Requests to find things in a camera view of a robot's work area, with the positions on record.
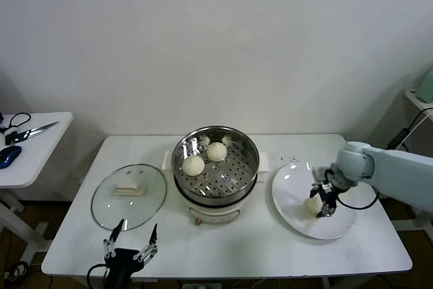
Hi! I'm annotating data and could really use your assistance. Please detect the white steamed baozi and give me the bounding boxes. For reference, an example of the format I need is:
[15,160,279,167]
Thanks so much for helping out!
[182,156,206,177]
[206,141,227,162]
[303,197,321,219]

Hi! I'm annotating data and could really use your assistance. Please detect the stainless steel steamer basket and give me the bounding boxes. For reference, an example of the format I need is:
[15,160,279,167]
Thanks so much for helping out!
[162,125,271,199]

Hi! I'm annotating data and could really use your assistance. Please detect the pale green appliance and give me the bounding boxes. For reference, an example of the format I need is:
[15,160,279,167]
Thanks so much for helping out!
[415,69,433,104]

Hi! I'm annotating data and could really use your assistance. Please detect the white round plate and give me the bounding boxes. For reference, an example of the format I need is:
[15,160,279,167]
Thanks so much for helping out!
[271,162,357,240]

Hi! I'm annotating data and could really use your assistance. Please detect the white shelf table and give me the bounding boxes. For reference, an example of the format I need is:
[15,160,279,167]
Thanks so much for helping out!
[403,88,433,116]

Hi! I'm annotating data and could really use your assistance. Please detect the glass lid with white handle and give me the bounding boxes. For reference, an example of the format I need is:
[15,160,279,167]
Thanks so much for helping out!
[90,163,168,232]

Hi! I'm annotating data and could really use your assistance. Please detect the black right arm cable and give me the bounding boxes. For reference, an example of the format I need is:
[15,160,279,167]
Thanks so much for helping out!
[336,185,379,211]

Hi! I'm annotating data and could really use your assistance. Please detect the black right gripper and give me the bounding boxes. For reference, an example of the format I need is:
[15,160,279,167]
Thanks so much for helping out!
[308,180,340,219]

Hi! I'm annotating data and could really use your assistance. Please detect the black power adapter cable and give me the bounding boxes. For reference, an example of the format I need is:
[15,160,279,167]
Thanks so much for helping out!
[385,108,433,152]

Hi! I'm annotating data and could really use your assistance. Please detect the black floor cables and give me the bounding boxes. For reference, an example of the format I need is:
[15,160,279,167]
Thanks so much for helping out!
[0,261,31,289]

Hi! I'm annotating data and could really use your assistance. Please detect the white electric cooker pot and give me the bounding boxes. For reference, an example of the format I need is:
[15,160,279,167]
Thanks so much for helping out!
[174,170,267,227]

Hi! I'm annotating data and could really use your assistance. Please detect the steel scissors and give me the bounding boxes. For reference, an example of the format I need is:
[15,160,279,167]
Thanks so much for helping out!
[5,121,60,145]

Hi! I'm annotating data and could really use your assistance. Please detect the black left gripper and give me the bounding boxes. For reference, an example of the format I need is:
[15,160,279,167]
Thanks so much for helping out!
[102,219,159,271]

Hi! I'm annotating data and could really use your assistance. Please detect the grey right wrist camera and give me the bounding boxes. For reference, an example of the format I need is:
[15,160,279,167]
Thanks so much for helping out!
[311,166,327,183]

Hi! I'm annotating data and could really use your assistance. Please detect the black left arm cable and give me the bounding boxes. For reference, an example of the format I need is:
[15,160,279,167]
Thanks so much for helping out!
[86,263,109,288]

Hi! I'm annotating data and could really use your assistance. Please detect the white side table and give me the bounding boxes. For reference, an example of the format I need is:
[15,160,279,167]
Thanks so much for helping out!
[0,112,74,263]

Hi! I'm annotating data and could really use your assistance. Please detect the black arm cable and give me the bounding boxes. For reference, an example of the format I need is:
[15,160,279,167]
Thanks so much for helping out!
[336,185,379,211]
[86,263,109,288]

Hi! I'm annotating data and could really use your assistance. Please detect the blue computer mouse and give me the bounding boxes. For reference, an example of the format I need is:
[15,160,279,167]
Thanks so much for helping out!
[0,145,23,169]

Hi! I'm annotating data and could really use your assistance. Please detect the white cable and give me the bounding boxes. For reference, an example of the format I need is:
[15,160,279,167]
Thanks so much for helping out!
[404,111,429,136]

